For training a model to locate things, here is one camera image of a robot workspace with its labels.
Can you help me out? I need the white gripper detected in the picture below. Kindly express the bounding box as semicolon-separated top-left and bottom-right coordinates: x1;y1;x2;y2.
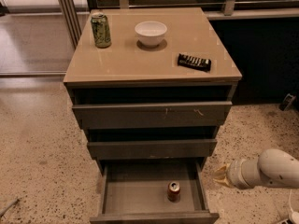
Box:
214;159;260;189

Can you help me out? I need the red coke can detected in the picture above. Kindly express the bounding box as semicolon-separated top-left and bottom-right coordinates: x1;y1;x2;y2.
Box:
167;181;180;203

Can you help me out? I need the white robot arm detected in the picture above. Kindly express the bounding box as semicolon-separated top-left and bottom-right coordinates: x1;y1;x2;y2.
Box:
213;148;299;189

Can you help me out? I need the middle grey drawer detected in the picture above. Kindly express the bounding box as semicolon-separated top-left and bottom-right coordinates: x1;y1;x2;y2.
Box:
87;139;217;161

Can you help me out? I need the top grey drawer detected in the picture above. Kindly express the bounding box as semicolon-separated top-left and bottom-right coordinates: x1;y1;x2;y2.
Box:
73;101;232;130

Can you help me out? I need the bottom grey open drawer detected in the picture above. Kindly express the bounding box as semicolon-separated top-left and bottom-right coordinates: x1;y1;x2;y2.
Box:
90;160;219;224

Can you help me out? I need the grey drawer cabinet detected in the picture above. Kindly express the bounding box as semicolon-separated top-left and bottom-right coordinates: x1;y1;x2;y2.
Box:
63;7;243;224

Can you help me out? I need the green soda can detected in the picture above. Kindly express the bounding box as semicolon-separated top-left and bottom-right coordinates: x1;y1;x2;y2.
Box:
91;12;111;49

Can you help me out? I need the small black floor device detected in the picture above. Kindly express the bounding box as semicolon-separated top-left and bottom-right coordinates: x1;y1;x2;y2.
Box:
279;93;296;111

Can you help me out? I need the black snack bar wrapper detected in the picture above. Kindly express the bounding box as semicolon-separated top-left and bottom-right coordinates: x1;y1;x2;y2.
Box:
178;54;211;72

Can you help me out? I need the white ceramic bowl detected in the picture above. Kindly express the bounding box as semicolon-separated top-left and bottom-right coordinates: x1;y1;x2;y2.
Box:
135;21;167;48

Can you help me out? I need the grey metal rod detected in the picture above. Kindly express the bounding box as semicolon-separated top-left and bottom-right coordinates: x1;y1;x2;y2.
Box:
0;198;20;217

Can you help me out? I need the white cable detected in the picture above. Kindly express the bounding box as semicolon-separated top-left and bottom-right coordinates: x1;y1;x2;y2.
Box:
287;189;299;224

